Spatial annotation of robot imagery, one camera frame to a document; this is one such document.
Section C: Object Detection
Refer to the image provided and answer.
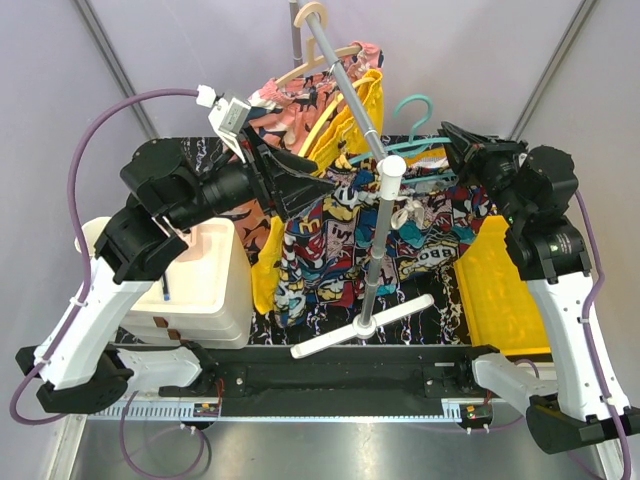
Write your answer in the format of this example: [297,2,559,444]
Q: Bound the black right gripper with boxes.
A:
[437,123,528,226]

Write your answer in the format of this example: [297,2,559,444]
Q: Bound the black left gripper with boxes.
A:
[169,122,337,231]

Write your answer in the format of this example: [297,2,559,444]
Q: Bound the teal plastic hanger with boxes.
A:
[348,94,453,184]

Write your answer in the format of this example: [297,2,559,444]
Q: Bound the comic print shorts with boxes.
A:
[272,154,494,329]

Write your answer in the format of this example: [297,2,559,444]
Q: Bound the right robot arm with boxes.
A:
[438,121,639,454]

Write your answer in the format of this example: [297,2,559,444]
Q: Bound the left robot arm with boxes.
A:
[16,128,334,422]

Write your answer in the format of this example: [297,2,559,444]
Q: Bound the yellow shorts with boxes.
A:
[250,73,368,314]

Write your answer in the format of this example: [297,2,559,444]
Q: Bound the pink patterned shorts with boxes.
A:
[232,39,386,261]

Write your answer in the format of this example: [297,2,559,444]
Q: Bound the beige wooden hanger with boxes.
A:
[275,1,362,87]

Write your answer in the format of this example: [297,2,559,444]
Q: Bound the silver clothes rack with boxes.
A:
[290,1,434,360]

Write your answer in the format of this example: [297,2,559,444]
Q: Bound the white foam box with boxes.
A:
[74,215,254,351]

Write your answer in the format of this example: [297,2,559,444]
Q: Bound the yellow plastic tray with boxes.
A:
[377,133,554,359]

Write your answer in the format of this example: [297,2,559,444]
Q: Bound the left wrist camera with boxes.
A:
[208,93,251,163]

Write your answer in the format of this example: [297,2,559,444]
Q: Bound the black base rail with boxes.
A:
[159,345,494,405]

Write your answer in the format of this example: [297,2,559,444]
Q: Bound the white cable duct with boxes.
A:
[90,392,493,423]

